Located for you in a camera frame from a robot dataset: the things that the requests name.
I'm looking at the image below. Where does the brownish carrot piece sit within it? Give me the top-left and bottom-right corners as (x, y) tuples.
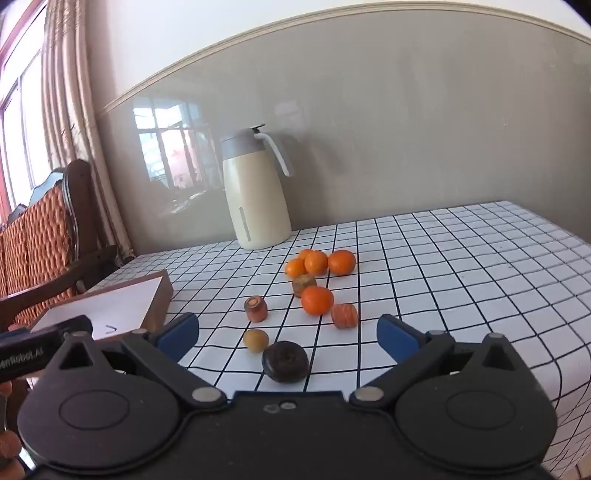
(292, 274), (317, 298)

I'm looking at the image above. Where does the orange woven seat cushion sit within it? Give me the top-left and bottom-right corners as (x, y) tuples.
(0, 182), (77, 319)

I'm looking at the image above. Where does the white black checkered tablecloth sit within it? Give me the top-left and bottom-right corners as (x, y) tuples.
(88, 200), (591, 478)

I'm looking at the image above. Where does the red framed window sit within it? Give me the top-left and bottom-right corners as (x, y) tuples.
(0, 0), (52, 224)

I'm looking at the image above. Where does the person's left hand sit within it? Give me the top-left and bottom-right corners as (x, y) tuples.
(0, 382), (27, 480)

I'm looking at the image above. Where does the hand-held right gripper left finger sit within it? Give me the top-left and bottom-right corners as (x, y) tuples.
(44, 313), (228, 412)

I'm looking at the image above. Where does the carrot piece with dark core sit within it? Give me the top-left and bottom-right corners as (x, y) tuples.
(244, 296), (269, 322)

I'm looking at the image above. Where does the cream thermos jug grey lid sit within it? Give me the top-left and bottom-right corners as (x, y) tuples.
(219, 123), (295, 250)

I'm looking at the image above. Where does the small yellow round fruit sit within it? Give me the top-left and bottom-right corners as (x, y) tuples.
(243, 329), (270, 354)

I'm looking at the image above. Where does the dark purple round fruit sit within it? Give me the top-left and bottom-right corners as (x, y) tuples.
(262, 340), (310, 384)

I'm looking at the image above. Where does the beige patterned curtain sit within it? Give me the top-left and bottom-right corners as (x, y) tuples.
(41, 0), (136, 260)

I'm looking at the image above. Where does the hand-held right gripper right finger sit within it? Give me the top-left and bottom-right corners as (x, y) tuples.
(350, 315), (534, 409)

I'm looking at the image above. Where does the wooden tray with white inside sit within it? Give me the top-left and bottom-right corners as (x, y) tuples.
(32, 270), (174, 344)

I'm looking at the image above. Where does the dark wooden bench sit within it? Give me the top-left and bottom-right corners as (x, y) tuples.
(0, 159), (119, 334)

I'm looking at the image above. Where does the large orange mandarin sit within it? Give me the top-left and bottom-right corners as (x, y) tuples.
(301, 285), (334, 316)

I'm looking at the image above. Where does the striped orange carrot piece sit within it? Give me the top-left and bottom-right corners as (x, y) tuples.
(331, 303), (359, 329)

